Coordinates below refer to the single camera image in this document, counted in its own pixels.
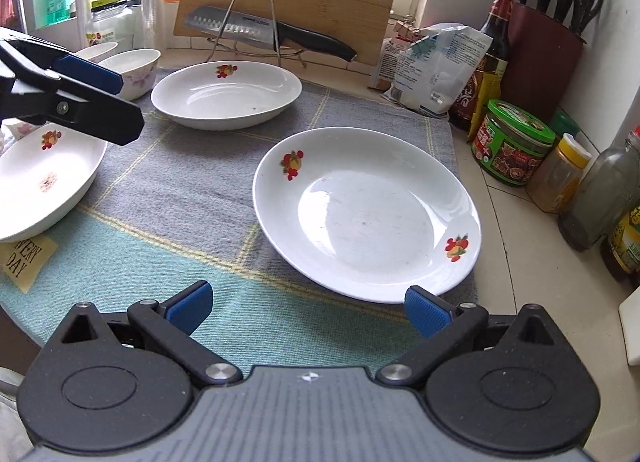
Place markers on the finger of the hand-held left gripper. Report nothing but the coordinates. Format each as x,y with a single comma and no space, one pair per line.
100,119
90,72

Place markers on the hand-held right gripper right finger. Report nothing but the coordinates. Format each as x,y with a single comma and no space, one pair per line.
427,312

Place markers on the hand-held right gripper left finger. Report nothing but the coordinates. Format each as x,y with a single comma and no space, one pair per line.
190,309

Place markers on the white bowl with pink flowers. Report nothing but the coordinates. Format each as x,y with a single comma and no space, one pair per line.
97,51
137,69
15,134

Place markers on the white plate with fruit print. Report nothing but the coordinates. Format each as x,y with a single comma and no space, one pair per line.
370,212
45,192

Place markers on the stack of small white dishes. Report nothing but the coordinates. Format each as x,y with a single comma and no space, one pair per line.
225,96

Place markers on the glass jar with green lid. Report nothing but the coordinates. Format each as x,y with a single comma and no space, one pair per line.
112,21

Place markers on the dark red object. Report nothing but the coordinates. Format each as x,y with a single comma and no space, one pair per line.
11,11

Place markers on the grey blue checked cloth mat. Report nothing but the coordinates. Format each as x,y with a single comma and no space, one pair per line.
200,181

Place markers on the yellow lid spice jar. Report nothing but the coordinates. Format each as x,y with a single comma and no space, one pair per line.
555,176

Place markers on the green lid sauce jar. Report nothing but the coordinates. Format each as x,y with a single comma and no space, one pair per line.
510,141

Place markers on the clear glass bottle red cap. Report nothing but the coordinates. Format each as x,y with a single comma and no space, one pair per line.
595,197

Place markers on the white plastic box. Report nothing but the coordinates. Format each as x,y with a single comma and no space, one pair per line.
631,327

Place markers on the person's white clothing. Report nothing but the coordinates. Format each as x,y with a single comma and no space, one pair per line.
12,417

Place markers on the yellow seasoning bottle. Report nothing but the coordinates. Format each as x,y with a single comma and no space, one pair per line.
487,101

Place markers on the small green cap jar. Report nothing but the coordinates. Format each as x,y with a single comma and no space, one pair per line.
565,122

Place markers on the white blue food bag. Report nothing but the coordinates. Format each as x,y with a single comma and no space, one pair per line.
440,76

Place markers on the white red food bag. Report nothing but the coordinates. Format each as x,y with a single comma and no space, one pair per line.
387,61

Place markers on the dark red knife block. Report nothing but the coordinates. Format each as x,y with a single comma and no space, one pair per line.
545,61

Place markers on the dark soy sauce bottle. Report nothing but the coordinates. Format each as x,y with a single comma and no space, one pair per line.
495,41

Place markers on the metal binder clip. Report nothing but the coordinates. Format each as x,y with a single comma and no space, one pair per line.
406,29

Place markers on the black scissors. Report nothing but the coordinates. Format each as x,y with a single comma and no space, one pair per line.
579,24

